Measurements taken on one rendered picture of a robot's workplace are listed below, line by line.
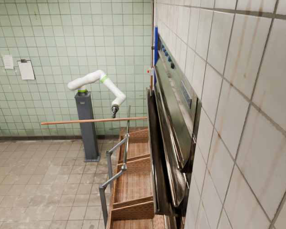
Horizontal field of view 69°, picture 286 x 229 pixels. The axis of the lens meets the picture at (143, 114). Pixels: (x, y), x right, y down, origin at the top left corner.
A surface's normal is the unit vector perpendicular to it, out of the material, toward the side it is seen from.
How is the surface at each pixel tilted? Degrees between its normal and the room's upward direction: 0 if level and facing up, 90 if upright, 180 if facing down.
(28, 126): 90
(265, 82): 90
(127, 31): 90
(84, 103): 90
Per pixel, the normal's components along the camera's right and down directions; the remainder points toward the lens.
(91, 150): 0.04, 0.48
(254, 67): -1.00, 0.01
